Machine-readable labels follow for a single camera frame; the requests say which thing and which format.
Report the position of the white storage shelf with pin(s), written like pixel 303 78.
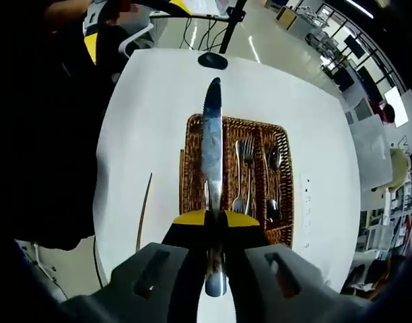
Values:
pixel 404 208

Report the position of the white side desk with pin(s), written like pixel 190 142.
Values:
pixel 206 6

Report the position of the white partition panel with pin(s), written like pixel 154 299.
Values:
pixel 371 151

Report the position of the black stand with round base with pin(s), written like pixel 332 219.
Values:
pixel 212 61

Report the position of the steel spoon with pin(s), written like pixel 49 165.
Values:
pixel 275 157
pixel 272 210

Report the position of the thin wooden stick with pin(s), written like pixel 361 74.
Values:
pixel 143 215

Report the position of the person's black shirt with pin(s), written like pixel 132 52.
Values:
pixel 58 134

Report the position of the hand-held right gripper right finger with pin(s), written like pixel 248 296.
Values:
pixel 310 279

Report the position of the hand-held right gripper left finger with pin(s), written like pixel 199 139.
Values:
pixel 122 276

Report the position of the steel fork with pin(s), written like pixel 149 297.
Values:
pixel 248 148
pixel 238 205

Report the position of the bright white screen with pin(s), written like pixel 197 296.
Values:
pixel 396 106

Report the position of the black desk monitor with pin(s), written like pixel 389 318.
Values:
pixel 369 84

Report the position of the brown wicker storage tray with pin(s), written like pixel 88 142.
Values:
pixel 189 161

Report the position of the wooden-sided cabinet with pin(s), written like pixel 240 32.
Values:
pixel 290 18

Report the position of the black television on stand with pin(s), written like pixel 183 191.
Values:
pixel 354 46

